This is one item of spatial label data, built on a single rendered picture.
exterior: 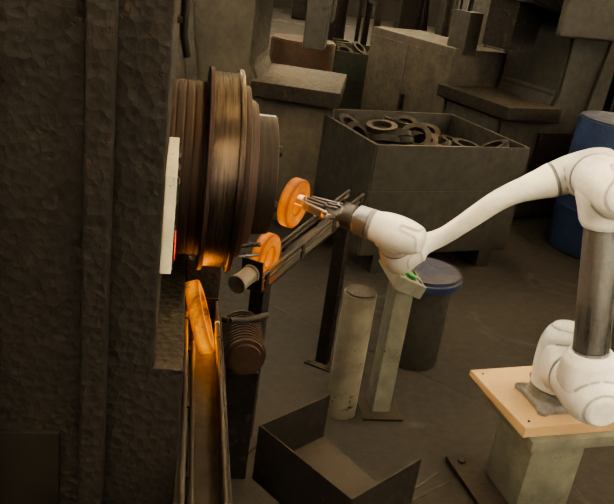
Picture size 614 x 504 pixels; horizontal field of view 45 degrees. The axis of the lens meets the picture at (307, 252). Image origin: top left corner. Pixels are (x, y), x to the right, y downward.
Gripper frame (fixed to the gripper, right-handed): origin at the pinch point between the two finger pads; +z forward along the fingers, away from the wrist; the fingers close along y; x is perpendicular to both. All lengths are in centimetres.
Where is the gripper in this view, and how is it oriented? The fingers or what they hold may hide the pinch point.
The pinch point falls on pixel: (295, 197)
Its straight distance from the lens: 222.2
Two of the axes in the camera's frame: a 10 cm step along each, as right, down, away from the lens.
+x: 1.8, -9.0, -4.0
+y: 4.4, -2.9, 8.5
